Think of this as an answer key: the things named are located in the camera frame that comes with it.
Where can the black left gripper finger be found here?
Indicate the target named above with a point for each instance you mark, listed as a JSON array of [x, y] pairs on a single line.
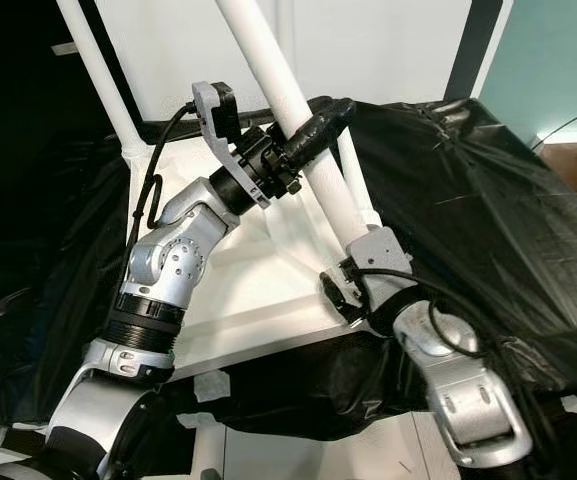
[[318, 128]]

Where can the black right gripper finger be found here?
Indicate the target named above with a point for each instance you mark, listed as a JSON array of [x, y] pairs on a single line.
[[331, 290]]

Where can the white plastic table top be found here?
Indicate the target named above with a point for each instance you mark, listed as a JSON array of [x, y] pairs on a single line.
[[258, 300]]

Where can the white tapered table leg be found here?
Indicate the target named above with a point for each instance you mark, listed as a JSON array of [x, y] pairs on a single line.
[[286, 30], [360, 180], [263, 60], [98, 80]]

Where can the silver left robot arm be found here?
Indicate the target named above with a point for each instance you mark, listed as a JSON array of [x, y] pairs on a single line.
[[178, 260]]

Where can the black plastic table cover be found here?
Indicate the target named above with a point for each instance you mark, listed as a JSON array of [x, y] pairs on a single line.
[[498, 200]]

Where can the teal glass panel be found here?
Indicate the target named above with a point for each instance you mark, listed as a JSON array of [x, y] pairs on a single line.
[[558, 65]]

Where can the black door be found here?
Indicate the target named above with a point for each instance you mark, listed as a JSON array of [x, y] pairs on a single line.
[[28, 110]]

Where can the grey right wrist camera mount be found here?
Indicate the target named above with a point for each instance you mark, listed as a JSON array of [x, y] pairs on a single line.
[[380, 258]]

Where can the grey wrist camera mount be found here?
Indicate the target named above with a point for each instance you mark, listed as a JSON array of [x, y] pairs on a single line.
[[380, 258], [218, 125]]

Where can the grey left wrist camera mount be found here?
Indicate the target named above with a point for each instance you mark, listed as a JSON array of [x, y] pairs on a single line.
[[218, 125]]

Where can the black wall pillar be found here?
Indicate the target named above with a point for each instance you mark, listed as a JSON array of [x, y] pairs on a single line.
[[476, 50]]

